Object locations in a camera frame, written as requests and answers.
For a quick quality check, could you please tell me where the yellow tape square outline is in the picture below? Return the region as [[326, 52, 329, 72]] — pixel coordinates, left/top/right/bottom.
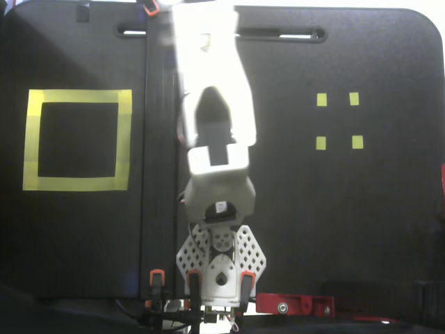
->
[[22, 88, 134, 192]]

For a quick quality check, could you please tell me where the blue tape piece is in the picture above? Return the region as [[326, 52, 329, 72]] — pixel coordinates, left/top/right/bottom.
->
[[124, 272, 139, 297]]

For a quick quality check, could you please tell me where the orange and black spring clamp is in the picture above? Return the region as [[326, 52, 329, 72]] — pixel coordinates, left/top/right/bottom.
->
[[241, 271, 257, 312], [143, 0, 161, 17], [186, 270, 203, 310], [148, 269, 167, 310]]

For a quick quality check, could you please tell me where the white robot arm with base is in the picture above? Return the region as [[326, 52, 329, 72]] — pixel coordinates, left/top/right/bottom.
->
[[172, 0, 268, 309]]

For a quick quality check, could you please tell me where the red angle bracket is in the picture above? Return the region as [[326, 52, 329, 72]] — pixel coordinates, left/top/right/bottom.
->
[[256, 292, 337, 318]]

